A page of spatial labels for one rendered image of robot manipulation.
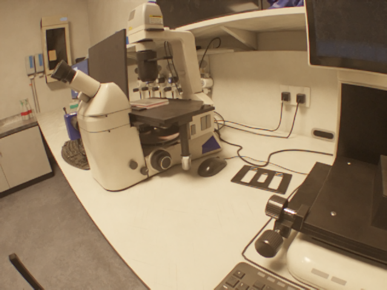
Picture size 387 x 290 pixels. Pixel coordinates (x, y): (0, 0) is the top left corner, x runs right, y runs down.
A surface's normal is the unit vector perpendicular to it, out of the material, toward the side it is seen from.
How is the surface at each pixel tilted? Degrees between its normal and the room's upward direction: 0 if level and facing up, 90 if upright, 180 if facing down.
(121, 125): 90
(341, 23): 92
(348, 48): 92
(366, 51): 92
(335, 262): 6
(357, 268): 0
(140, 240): 0
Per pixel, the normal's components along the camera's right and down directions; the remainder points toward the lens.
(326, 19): -0.70, 0.35
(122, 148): 0.70, 0.22
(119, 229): -0.07, -0.93
